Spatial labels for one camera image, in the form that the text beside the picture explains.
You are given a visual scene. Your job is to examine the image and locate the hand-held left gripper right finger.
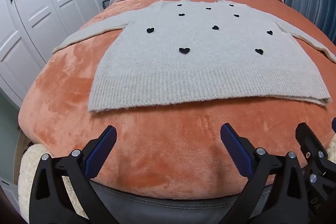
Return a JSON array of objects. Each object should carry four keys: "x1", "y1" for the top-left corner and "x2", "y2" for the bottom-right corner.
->
[{"x1": 220, "y1": 123, "x2": 315, "y2": 224}]

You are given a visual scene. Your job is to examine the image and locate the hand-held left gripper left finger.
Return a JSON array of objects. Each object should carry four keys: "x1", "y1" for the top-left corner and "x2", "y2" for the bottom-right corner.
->
[{"x1": 29, "y1": 125, "x2": 117, "y2": 224}]

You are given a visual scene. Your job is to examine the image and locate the grey knit sweater black hearts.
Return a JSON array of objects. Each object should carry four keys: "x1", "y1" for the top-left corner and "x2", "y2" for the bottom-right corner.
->
[{"x1": 52, "y1": 0, "x2": 336, "y2": 113}]

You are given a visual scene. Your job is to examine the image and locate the orange plush blanket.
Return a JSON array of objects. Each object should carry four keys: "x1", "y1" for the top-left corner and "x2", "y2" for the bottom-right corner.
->
[{"x1": 17, "y1": 0, "x2": 336, "y2": 201}]

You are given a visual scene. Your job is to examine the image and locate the cream fleece cloth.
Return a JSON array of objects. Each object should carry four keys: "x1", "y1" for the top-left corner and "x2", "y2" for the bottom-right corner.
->
[{"x1": 18, "y1": 135, "x2": 336, "y2": 224}]

